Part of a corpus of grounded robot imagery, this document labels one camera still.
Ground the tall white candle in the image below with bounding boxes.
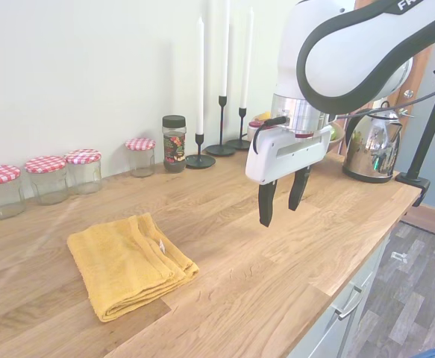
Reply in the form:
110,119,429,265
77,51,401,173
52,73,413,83
219,0,231,98
240,7,254,110
196,16,205,135

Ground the yellow towel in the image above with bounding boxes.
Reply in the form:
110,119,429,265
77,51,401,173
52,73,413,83
66,212,200,324

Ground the glass jar red checked lid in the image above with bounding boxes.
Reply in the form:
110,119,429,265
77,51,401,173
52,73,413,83
125,137,157,178
24,155,69,206
64,148,103,195
0,164,26,220

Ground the spice jar black lid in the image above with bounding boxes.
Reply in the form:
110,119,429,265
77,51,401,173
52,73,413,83
161,115,187,173

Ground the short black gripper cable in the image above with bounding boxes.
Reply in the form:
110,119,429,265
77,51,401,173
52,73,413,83
252,116,289,154

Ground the tall black candle holder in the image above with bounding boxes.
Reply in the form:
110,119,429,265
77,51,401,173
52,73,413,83
204,95,237,157

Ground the stainless steel kettle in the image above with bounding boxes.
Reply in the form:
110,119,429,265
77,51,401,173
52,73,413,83
342,100,404,184

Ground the white kitchen cabinet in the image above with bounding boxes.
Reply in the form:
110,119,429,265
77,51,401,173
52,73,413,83
287,222,403,358

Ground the wooden fruit bowl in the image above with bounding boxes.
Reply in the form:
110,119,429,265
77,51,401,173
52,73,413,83
247,118,347,145

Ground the metal drawer handle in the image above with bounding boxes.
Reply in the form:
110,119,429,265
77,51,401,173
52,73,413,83
334,285,363,320

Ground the short black candle holder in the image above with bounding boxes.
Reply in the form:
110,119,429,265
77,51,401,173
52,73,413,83
184,132,216,169

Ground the long black cable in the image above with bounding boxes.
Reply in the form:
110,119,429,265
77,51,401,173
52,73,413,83
335,80,435,121

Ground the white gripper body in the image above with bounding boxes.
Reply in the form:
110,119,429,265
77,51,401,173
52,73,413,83
245,125,334,186

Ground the black clamp camera stand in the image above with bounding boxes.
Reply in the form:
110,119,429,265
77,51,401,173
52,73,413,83
395,55,435,207

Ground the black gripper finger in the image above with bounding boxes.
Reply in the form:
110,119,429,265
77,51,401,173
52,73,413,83
257,181,278,227
288,166,313,213

